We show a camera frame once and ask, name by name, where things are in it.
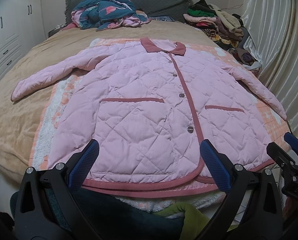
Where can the tan bed cover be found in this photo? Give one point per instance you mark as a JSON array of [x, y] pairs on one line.
[[26, 88]]

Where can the green garment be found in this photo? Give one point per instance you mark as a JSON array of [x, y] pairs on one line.
[[194, 221]]

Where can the orange white fleece blanket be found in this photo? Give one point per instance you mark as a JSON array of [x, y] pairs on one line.
[[62, 91]]

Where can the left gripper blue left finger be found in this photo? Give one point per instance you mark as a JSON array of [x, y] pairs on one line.
[[45, 207]]

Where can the dark blue floral duvet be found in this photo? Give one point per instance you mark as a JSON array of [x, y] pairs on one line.
[[107, 14]]

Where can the white satin curtain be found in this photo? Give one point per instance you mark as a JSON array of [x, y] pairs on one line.
[[273, 28]]

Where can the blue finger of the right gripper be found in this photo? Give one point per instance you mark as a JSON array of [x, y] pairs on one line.
[[291, 140]]

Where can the white wardrobe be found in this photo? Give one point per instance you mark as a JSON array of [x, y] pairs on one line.
[[21, 28]]

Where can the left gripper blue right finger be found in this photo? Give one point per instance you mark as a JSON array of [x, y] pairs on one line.
[[251, 208]]

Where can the pile of folded clothes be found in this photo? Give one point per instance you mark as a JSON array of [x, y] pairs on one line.
[[224, 29]]

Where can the pink quilted jacket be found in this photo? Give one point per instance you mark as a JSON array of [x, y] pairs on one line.
[[150, 104]]

